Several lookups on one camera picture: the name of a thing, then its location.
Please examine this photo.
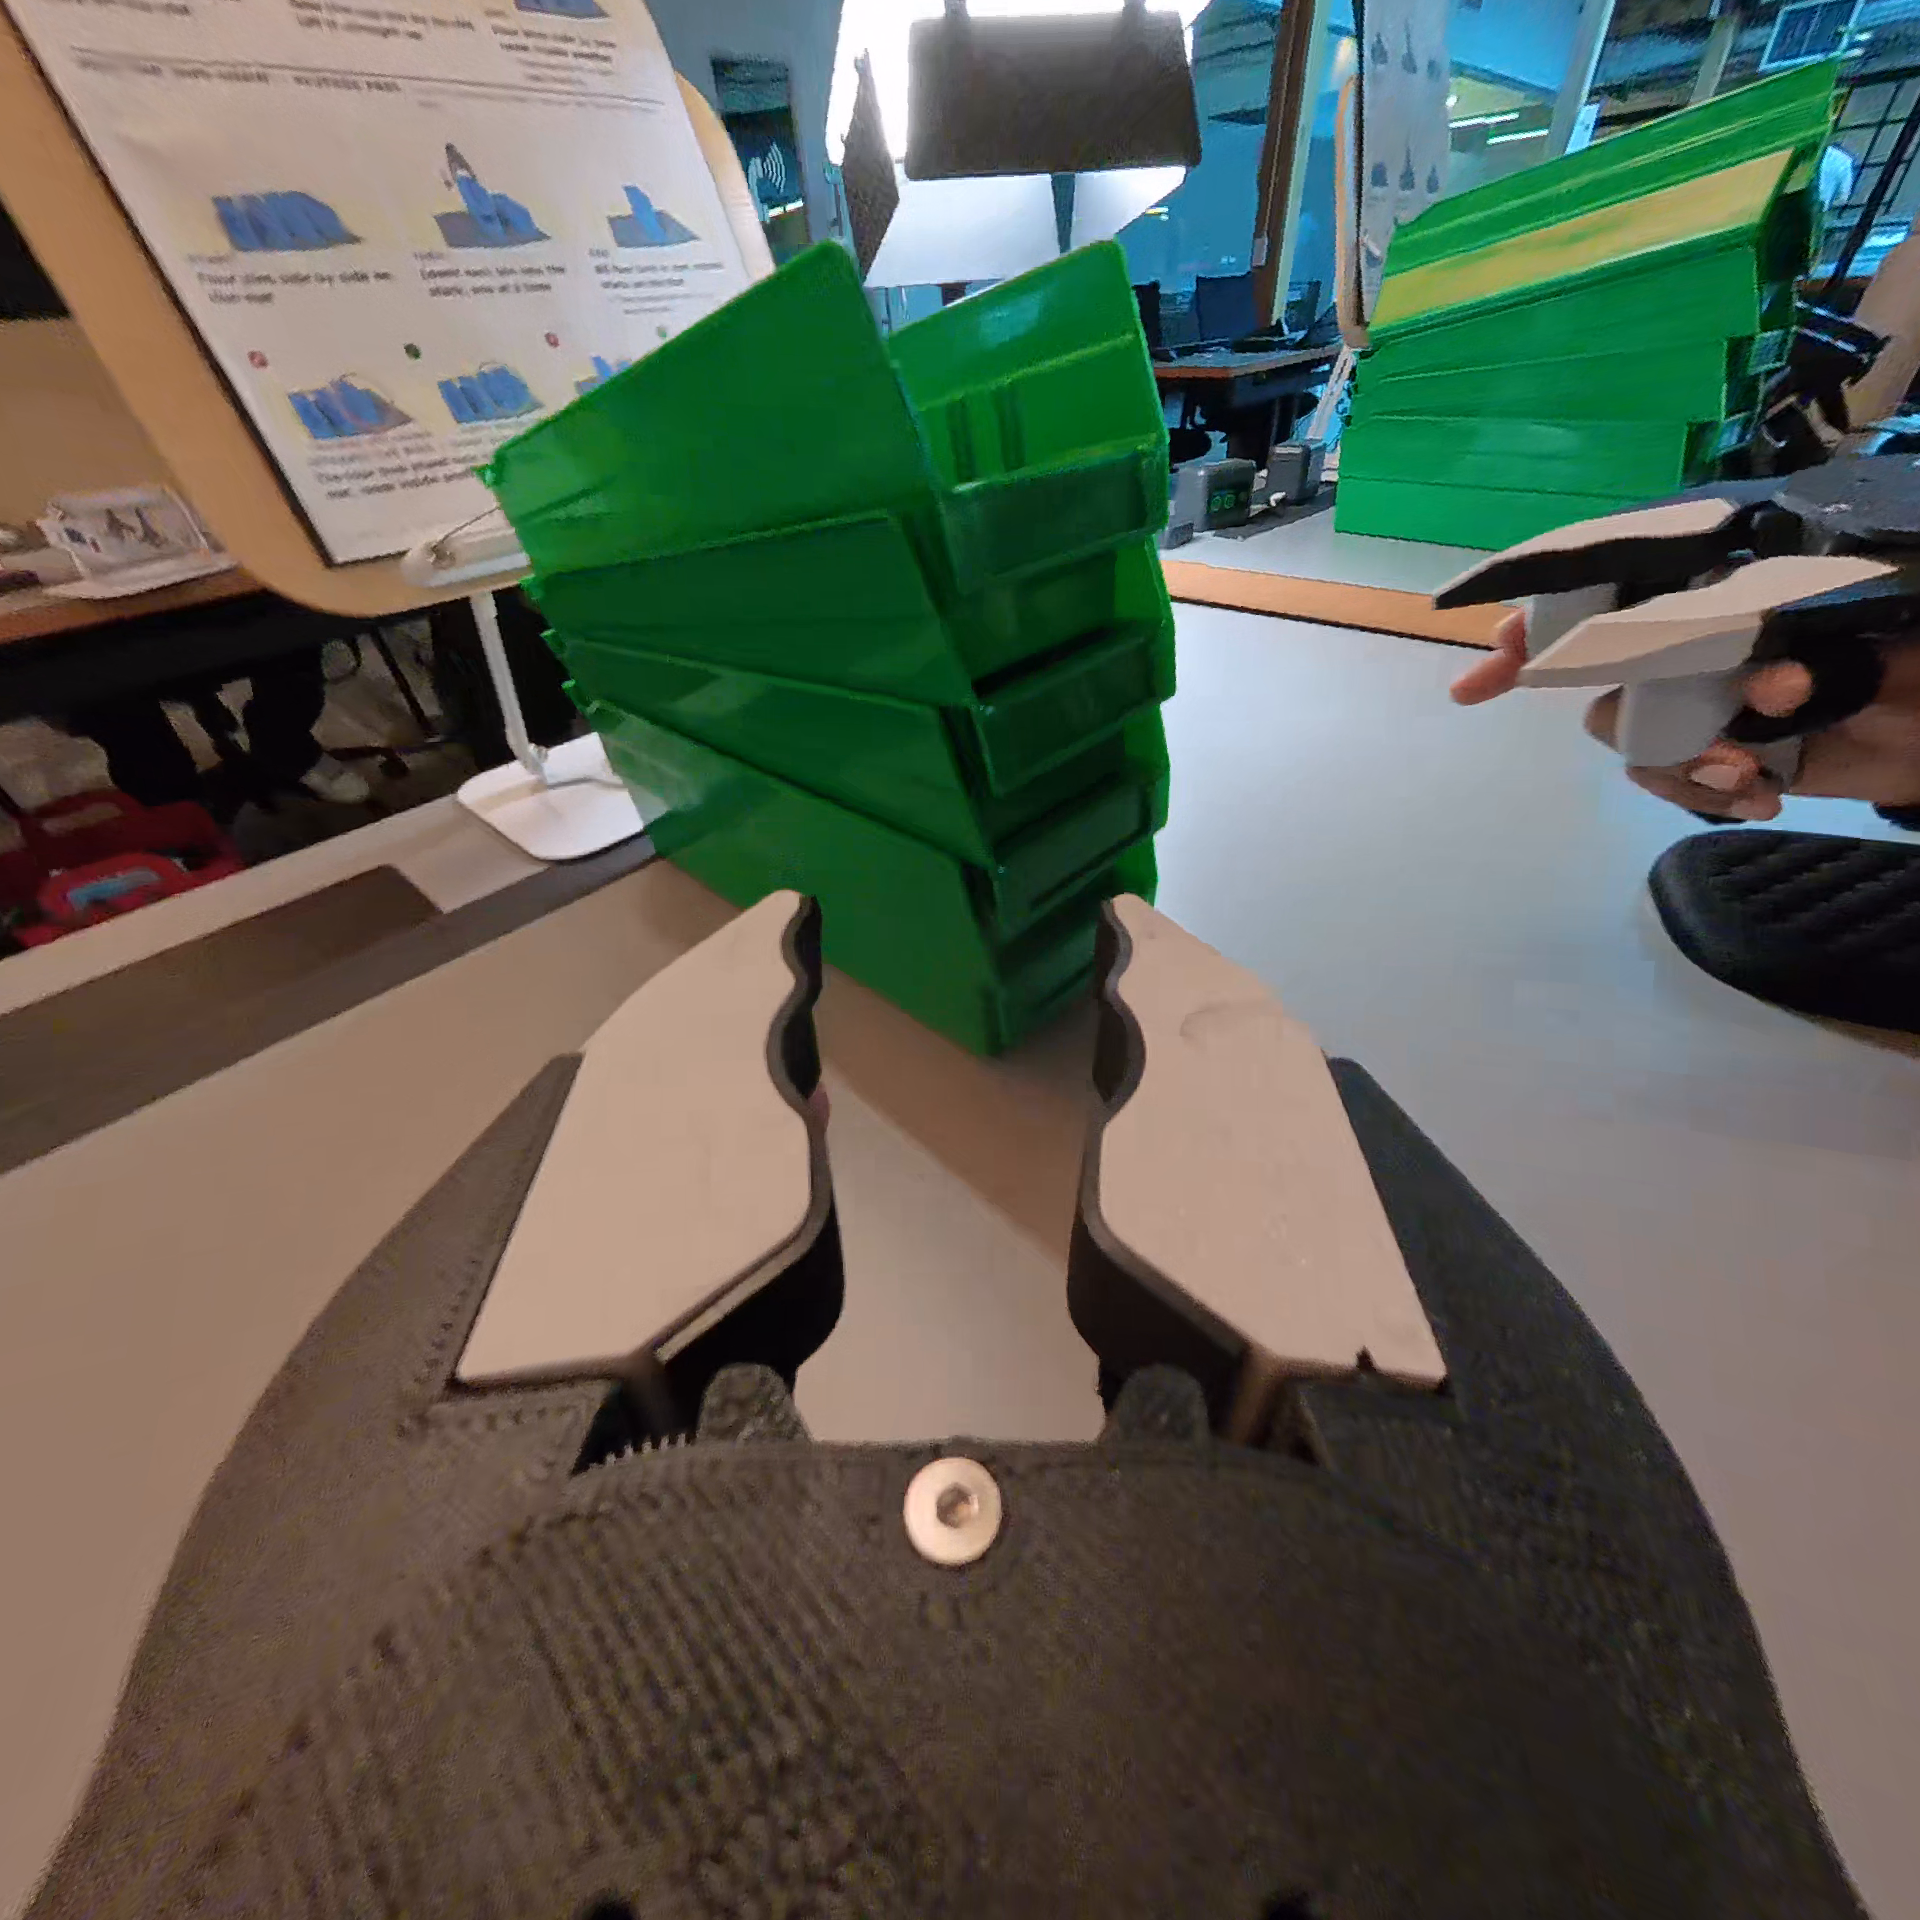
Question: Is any stack of green bins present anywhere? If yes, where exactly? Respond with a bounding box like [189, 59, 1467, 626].
[1333, 57, 1849, 554]

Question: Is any black textured pad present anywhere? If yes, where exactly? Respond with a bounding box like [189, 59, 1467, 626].
[1648, 831, 1920, 1038]

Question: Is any person's right hand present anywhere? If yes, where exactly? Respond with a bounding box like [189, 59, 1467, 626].
[1451, 614, 1920, 827]

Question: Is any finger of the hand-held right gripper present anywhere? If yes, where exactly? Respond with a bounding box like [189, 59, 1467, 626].
[1430, 498, 1741, 608]
[1515, 556, 1899, 692]

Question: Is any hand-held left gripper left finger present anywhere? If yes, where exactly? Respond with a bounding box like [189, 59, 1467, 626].
[454, 890, 845, 1450]

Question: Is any wooden instruction board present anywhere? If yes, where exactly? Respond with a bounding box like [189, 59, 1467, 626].
[0, 0, 785, 620]

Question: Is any wooden background table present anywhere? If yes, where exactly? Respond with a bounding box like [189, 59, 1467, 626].
[0, 560, 274, 650]

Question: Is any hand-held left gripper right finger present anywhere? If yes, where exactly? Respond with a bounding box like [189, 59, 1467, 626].
[1067, 894, 1449, 1442]

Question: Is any white board stand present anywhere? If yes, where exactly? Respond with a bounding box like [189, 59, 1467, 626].
[398, 503, 650, 866]

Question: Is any printed instruction sheet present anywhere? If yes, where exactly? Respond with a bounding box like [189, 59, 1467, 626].
[17, 0, 754, 572]

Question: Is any small clear card stand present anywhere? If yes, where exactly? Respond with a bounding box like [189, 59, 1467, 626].
[37, 484, 209, 583]

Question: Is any green plastic bin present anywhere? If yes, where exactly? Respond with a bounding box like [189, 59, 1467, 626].
[544, 622, 1174, 806]
[582, 704, 1162, 1058]
[480, 240, 1174, 595]
[516, 511, 1174, 712]
[562, 682, 1173, 934]

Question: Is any red container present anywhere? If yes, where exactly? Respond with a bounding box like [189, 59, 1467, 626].
[0, 792, 245, 958]

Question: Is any grey desk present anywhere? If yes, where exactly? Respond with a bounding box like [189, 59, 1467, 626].
[0, 556, 1920, 1920]

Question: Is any black flat panel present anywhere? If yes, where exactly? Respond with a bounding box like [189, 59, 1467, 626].
[902, 0, 1208, 183]

